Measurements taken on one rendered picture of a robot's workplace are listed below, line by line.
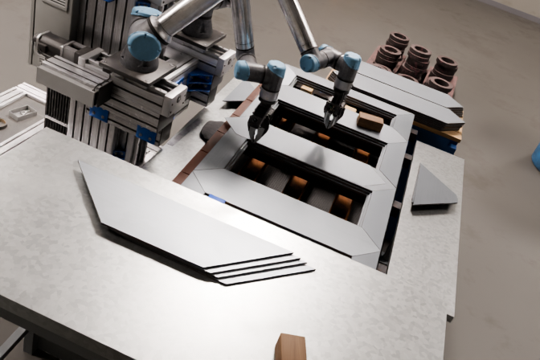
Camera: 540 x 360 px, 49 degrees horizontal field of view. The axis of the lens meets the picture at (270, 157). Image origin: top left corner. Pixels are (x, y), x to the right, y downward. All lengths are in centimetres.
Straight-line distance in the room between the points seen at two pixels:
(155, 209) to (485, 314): 236
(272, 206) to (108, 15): 107
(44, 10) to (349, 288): 176
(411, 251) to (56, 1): 176
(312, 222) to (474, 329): 155
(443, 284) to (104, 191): 130
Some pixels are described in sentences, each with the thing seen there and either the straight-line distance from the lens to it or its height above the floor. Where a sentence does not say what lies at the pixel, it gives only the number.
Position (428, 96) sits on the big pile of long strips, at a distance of 351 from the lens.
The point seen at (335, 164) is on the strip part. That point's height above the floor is 85.
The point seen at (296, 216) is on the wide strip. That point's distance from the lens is 216.
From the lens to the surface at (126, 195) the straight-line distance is 169.
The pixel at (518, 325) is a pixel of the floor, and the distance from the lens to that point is 369.
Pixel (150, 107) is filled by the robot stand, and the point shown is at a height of 92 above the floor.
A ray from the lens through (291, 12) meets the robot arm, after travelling 245.
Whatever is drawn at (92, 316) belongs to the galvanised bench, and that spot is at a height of 105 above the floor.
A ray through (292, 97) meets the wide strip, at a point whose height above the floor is 85.
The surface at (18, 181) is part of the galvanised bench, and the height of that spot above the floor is 105.
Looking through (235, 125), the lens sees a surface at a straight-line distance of 255.
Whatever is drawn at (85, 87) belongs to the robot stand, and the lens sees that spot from 241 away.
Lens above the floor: 214
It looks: 32 degrees down
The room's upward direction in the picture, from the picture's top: 18 degrees clockwise
